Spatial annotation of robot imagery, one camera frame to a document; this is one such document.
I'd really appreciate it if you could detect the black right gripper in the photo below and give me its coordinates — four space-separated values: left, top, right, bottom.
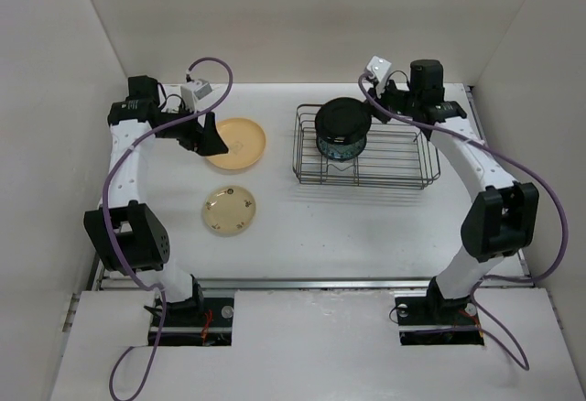
360 74 420 124

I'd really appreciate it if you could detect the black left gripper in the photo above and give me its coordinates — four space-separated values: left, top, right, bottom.
157 99 227 156

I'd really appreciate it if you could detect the large beige plate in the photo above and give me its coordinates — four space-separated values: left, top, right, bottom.
206 117 266 172

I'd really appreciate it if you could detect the black plate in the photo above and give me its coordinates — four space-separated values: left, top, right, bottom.
314 97 372 141

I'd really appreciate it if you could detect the cream plate with characters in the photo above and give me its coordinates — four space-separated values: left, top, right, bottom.
201 185 256 236

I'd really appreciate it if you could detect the teal patterned plate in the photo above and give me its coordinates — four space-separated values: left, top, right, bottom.
316 136 367 162

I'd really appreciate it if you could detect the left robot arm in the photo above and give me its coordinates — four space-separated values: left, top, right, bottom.
83 75 228 325

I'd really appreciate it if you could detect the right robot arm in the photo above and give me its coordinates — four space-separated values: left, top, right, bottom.
367 56 539 322

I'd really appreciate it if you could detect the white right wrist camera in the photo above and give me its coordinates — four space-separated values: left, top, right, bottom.
364 56 392 94

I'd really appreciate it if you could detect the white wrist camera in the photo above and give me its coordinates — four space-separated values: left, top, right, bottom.
364 56 392 94
180 79 212 113

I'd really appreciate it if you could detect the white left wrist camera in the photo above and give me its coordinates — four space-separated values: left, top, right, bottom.
180 79 212 113

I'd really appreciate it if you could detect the grey wire dish rack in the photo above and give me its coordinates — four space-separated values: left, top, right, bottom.
292 104 441 190

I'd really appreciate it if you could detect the aluminium rail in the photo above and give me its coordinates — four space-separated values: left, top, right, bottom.
91 276 440 290

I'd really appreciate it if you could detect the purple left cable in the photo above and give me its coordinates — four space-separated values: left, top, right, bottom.
101 57 234 401

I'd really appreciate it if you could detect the purple cable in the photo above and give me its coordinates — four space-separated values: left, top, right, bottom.
356 70 570 371
101 57 234 401

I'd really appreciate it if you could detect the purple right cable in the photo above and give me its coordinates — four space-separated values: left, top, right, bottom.
356 70 570 371

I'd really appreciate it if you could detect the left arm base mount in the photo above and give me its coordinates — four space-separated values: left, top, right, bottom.
160 289 235 347

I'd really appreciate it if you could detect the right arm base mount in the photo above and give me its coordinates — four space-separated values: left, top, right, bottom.
389 295 484 346

